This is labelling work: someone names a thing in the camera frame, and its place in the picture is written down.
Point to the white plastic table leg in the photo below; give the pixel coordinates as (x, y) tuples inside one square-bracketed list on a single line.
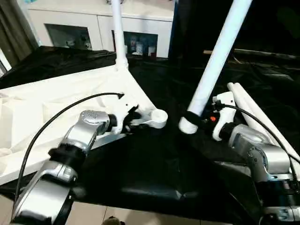
[(215, 58), (118, 35), (241, 105), (257, 107)]

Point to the white plastic table top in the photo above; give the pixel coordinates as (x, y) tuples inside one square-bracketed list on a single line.
[(58, 105)]

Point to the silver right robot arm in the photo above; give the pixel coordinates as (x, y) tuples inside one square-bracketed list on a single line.
[(257, 150)]

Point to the black table mat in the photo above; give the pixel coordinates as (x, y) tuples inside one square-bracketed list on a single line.
[(152, 164)]

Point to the grey metal bar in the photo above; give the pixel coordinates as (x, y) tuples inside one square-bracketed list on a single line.
[(269, 55)]

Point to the black case with yellow label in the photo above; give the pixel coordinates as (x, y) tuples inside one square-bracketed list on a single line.
[(194, 23)]

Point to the white sideboard cabinet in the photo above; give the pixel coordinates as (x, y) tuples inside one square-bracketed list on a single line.
[(82, 21)]

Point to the grey curtain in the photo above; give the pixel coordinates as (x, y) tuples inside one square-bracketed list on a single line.
[(14, 30)]

